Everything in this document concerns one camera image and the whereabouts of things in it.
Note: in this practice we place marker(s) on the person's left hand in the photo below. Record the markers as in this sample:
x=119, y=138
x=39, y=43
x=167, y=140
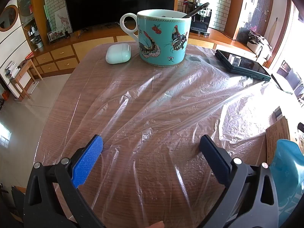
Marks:
x=158, y=225

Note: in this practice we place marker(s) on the round wooden framed mirror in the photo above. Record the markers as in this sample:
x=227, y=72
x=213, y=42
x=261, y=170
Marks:
x=8, y=17

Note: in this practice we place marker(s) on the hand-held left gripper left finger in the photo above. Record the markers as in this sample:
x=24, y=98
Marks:
x=87, y=160

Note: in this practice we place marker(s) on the black flat television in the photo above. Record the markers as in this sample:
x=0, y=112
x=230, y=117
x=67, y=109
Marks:
x=114, y=2

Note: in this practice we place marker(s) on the small orange item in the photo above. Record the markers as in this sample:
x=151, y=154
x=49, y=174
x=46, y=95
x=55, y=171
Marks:
x=5, y=96

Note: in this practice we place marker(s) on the stack of magazines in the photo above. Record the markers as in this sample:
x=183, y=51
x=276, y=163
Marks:
x=11, y=70

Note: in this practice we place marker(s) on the teal butterfly mug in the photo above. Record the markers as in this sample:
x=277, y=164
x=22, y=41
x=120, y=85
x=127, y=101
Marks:
x=161, y=40

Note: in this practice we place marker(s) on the white earbuds case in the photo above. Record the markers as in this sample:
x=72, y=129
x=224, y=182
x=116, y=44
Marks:
x=118, y=53

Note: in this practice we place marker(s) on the wooden television cabinet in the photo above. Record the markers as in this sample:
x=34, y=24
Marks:
x=61, y=57

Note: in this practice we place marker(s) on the brown cardboard box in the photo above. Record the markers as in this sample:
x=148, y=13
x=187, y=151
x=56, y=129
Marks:
x=276, y=137

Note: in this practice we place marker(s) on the grey bag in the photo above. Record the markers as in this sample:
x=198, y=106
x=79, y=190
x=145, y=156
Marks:
x=258, y=42

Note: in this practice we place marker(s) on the clear plastic table cover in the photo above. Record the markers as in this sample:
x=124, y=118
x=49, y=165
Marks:
x=152, y=104

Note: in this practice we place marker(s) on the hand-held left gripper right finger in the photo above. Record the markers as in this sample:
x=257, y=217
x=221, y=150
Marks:
x=213, y=161

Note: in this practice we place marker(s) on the black coffee machine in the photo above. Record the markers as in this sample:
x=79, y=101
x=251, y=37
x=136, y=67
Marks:
x=200, y=21

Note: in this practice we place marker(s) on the blue plastic packet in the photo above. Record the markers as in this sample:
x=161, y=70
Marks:
x=287, y=171

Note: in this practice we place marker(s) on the giraffe picture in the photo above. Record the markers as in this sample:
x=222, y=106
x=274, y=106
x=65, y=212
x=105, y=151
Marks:
x=63, y=21

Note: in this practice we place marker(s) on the small wooden side table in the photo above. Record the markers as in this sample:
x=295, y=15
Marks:
x=23, y=72

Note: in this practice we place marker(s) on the dark green folding phone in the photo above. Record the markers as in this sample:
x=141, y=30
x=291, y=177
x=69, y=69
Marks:
x=244, y=64

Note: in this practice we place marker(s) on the floral picture frame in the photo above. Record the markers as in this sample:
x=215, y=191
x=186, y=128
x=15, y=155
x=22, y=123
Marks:
x=56, y=35

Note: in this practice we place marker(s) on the white carton box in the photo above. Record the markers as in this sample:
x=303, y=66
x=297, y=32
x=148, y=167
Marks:
x=278, y=114

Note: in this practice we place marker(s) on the metal spoon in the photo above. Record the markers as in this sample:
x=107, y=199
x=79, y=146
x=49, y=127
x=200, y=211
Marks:
x=197, y=9

